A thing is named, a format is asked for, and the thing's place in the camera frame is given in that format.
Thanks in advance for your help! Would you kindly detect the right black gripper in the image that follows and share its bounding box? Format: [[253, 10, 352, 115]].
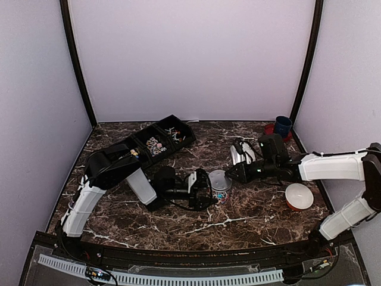
[[225, 158, 278, 184]]

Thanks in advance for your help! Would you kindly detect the metal scoop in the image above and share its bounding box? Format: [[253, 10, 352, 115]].
[[230, 142, 256, 165]]

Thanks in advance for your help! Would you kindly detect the clear plastic cup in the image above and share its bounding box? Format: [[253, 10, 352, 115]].
[[213, 190, 231, 204]]

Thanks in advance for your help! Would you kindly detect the clear plastic lid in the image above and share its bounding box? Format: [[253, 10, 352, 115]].
[[208, 170, 232, 192]]

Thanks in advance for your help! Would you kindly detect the black three-compartment candy tray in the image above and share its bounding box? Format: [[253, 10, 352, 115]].
[[122, 115, 196, 170]]

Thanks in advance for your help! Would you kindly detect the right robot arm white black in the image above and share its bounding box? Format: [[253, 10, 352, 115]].
[[226, 143, 380, 259]]

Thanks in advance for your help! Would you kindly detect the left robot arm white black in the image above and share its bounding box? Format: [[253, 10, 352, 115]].
[[55, 144, 218, 260]]

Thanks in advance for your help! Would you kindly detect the stick candies pile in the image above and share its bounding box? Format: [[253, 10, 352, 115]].
[[165, 127, 186, 144]]

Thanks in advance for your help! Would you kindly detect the star candies pile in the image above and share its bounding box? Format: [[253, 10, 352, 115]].
[[130, 149, 140, 158]]

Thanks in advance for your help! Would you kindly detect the red plate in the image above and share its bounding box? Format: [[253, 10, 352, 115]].
[[264, 123, 292, 142]]

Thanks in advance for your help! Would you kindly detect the orange white bowl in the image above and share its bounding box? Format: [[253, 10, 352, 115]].
[[285, 184, 314, 211]]

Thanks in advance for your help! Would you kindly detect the blue mug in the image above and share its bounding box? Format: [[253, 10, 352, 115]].
[[273, 116, 293, 139]]

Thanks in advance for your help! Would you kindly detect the swirl lollipops pile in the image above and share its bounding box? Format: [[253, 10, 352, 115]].
[[146, 137, 167, 157]]

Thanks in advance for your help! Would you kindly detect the right circuit board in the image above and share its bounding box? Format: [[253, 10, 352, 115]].
[[309, 259, 333, 272]]

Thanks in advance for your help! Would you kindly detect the circuit board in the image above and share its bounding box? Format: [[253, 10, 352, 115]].
[[85, 267, 111, 281], [309, 259, 333, 272]]

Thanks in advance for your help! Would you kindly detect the left circuit board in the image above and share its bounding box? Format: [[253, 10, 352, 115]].
[[85, 267, 111, 281]]

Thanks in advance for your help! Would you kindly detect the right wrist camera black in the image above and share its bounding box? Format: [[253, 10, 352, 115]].
[[258, 133, 289, 163]]

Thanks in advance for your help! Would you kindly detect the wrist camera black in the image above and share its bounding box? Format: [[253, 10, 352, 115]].
[[153, 166, 176, 192], [258, 133, 289, 163]]

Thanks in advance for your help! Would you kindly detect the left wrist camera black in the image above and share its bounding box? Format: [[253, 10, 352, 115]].
[[153, 166, 176, 192]]

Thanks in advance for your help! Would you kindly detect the white slotted cable duct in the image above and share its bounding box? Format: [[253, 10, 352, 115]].
[[38, 253, 283, 285]]

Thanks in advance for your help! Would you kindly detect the black front table rail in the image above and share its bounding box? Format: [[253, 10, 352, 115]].
[[52, 228, 339, 268]]

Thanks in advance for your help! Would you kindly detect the right black frame post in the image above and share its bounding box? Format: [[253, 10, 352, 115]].
[[290, 0, 324, 123]]

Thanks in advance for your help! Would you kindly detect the black frame post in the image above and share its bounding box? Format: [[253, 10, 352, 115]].
[[290, 0, 324, 123], [59, 0, 98, 128]]

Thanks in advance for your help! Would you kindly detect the left black frame post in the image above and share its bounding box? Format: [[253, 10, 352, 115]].
[[59, 0, 98, 128]]

